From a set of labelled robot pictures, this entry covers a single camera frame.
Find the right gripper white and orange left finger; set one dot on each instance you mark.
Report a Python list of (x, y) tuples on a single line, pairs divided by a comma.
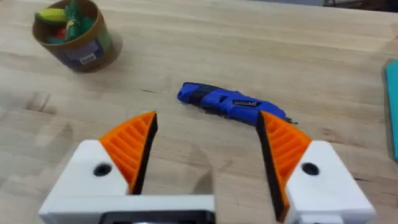
[(124, 152)]

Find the right gripper white and orange right finger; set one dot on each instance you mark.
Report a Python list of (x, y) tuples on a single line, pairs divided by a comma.
[(298, 174)]

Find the blue electric screwdriver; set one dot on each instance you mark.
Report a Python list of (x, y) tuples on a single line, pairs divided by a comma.
[(231, 103)]

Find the teal flat board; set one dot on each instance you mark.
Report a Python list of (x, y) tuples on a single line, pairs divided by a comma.
[(392, 105)]

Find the brown tub of toys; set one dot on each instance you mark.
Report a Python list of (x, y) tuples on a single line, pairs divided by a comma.
[(73, 34)]

